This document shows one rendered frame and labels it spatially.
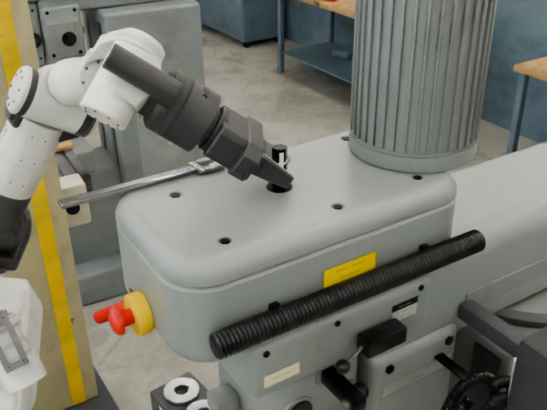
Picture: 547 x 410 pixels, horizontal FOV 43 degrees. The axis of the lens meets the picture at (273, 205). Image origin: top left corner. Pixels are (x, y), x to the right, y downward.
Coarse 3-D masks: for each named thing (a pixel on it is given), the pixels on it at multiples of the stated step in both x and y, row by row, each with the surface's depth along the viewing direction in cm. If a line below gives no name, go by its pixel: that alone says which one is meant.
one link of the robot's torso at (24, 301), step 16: (0, 272) 121; (0, 288) 118; (16, 288) 119; (32, 288) 123; (0, 304) 117; (16, 304) 119; (32, 304) 121; (32, 320) 121; (32, 336) 121; (0, 384) 115; (32, 384) 120; (0, 400) 114; (16, 400) 116; (32, 400) 120
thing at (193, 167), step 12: (180, 168) 103; (192, 168) 103; (204, 168) 103; (216, 168) 103; (144, 180) 100; (156, 180) 100; (168, 180) 101; (96, 192) 96; (108, 192) 96; (120, 192) 97; (60, 204) 94; (72, 204) 94
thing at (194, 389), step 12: (168, 384) 175; (180, 384) 175; (192, 384) 175; (156, 396) 173; (168, 396) 172; (180, 396) 171; (192, 396) 171; (204, 396) 173; (168, 408) 170; (180, 408) 170; (192, 408) 168; (204, 408) 168
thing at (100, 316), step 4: (116, 304) 104; (120, 304) 104; (104, 308) 104; (108, 308) 104; (120, 308) 104; (124, 308) 104; (96, 312) 103; (100, 312) 103; (104, 312) 103; (108, 312) 103; (96, 316) 103; (100, 316) 103; (104, 316) 103; (96, 320) 103; (100, 320) 103; (104, 320) 103
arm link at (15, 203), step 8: (0, 200) 115; (8, 200) 116; (16, 200) 117; (24, 200) 118; (0, 208) 116; (8, 208) 117; (16, 208) 118; (24, 208) 120; (0, 216) 117; (8, 216) 118; (16, 216) 119; (0, 224) 118; (8, 224) 119; (16, 224) 121; (0, 232) 119; (8, 232) 120; (16, 232) 121; (0, 240) 120; (8, 240) 121; (16, 240) 122; (0, 248) 121; (8, 248) 122
